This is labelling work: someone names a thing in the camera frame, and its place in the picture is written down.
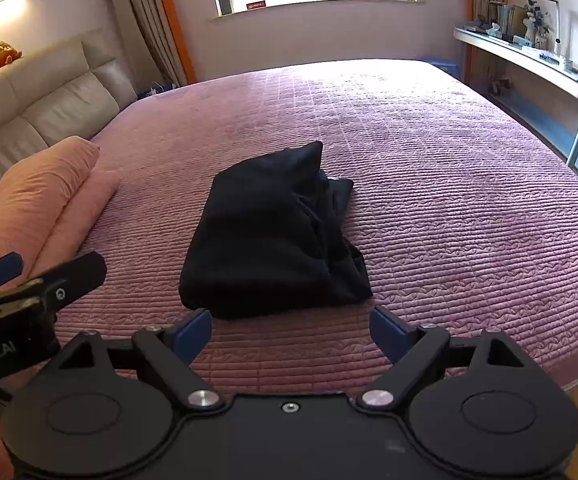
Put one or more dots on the blue box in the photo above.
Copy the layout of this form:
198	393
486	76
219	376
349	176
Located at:
444	66

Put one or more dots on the row of books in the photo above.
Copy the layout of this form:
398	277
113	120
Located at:
506	20

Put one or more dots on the white wall shelf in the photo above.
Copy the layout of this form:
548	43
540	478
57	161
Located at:
524	57

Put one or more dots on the beige padded headboard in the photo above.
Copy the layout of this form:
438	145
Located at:
44	95

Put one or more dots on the dark navy garment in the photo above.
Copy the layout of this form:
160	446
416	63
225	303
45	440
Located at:
259	240

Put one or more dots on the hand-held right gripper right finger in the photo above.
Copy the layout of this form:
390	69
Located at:
386	334

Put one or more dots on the pink pillow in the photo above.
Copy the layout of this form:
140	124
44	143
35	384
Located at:
29	195
86	210

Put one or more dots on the orange plush toy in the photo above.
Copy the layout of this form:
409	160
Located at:
1	55

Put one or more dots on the pink quilted bedspread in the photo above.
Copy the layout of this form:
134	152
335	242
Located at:
444	185

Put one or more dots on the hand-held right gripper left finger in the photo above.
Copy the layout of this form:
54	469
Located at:
194	334

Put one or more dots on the red window sticker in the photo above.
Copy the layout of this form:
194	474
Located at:
256	5

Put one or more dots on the flower vase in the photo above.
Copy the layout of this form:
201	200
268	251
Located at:
534	20

